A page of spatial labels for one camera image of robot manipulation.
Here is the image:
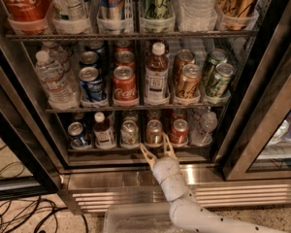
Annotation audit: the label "orange can bottom shelf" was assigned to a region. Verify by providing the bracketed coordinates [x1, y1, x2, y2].
[169, 119, 189, 145]

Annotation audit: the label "tea bottle middle shelf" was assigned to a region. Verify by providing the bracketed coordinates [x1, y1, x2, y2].
[145, 42, 169, 104]

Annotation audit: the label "steel fridge base grille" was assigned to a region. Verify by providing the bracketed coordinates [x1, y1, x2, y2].
[59, 165, 291, 215]

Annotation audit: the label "fridge glass door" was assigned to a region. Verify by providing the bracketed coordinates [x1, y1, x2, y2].
[0, 44, 60, 201]
[215, 0, 291, 182]

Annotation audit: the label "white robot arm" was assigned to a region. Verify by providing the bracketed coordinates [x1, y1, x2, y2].
[140, 134, 286, 233]

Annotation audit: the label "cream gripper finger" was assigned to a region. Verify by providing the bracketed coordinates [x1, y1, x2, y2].
[140, 144, 157, 169]
[163, 133, 176, 158]

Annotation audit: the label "gold can front middle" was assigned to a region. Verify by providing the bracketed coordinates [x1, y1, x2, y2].
[176, 64, 202, 99]

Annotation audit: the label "blue pepsi can front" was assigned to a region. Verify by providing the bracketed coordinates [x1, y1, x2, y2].
[79, 67, 106, 102]

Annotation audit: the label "white can top shelf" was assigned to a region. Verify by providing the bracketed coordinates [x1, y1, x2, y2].
[52, 0, 91, 21]

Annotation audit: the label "clear plastic bin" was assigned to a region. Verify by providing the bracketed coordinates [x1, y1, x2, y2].
[102, 201, 210, 233]

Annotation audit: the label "gold can rear middle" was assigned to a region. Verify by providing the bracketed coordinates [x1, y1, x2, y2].
[173, 49, 195, 84]

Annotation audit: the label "water bottle middle shelf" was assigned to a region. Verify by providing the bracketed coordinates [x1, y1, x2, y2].
[35, 50, 78, 110]

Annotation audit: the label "right fridge glass door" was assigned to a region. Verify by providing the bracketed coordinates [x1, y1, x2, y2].
[215, 0, 291, 182]

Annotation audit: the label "blue can bottom shelf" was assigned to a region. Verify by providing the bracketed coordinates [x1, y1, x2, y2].
[68, 121, 91, 148]

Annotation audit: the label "tea bottle bottom shelf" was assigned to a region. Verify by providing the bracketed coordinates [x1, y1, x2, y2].
[93, 112, 115, 148]

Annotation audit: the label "water bottle bottom shelf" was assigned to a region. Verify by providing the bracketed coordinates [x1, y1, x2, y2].
[191, 112, 217, 147]

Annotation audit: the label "red coca-cola can middle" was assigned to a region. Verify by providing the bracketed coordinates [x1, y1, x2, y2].
[113, 66, 137, 101]

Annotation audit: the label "red bull can top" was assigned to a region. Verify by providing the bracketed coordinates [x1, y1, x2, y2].
[100, 0, 125, 20]

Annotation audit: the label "brown can bottom shelf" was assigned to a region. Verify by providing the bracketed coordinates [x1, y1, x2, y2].
[145, 119, 163, 145]

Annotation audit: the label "red can behind orange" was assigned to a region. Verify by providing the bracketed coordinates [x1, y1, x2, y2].
[171, 108, 187, 122]

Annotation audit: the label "tea bottle shelf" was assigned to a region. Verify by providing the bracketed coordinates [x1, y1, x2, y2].
[93, 112, 115, 148]
[145, 42, 169, 104]

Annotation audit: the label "left fridge glass door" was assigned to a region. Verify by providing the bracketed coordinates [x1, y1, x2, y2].
[0, 44, 60, 201]

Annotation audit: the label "gold cans top shelf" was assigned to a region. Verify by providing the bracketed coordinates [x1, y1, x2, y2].
[215, 0, 259, 31]

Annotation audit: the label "coca-cola can top shelf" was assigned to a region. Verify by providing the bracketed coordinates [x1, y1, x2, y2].
[3, 0, 51, 34]

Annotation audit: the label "green can top shelf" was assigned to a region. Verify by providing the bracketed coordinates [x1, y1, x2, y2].
[141, 0, 172, 19]

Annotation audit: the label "green can rear middle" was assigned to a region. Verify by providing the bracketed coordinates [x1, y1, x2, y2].
[203, 49, 228, 85]

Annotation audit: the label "white green can bottom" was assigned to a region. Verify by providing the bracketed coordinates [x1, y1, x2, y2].
[120, 120, 139, 147]

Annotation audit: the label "gold can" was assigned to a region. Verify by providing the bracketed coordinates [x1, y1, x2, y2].
[176, 64, 202, 99]
[173, 49, 195, 84]

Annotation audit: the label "black floor cables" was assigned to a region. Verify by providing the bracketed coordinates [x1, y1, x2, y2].
[0, 196, 90, 233]

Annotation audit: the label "green can front middle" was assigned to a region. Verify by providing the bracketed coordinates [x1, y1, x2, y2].
[206, 63, 235, 97]

